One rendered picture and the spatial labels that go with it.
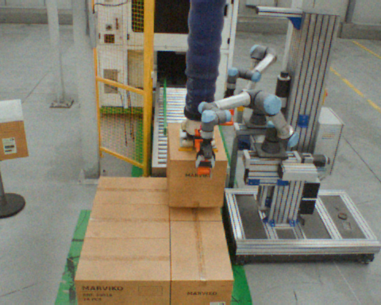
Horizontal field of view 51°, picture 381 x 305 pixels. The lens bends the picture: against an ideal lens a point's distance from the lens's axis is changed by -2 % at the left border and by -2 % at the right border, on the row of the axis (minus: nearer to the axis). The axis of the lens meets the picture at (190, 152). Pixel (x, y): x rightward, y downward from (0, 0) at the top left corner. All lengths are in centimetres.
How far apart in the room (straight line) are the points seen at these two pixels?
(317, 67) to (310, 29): 28
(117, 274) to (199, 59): 147
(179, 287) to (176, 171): 77
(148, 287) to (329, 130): 178
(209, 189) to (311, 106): 100
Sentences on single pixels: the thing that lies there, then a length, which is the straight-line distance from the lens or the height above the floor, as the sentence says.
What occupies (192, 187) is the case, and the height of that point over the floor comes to 84.
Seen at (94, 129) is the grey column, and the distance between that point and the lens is 426.
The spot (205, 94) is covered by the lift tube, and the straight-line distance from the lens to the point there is 279.
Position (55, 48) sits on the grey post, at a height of 89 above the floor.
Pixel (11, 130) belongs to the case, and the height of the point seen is 89.
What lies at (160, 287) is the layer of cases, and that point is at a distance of 268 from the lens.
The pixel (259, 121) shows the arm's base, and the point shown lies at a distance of 348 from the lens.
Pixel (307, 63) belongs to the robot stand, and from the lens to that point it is 308.
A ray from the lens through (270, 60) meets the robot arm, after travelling 338.
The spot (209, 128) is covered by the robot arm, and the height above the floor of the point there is 147.
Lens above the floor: 245
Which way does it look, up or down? 29 degrees down
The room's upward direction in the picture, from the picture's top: 4 degrees clockwise
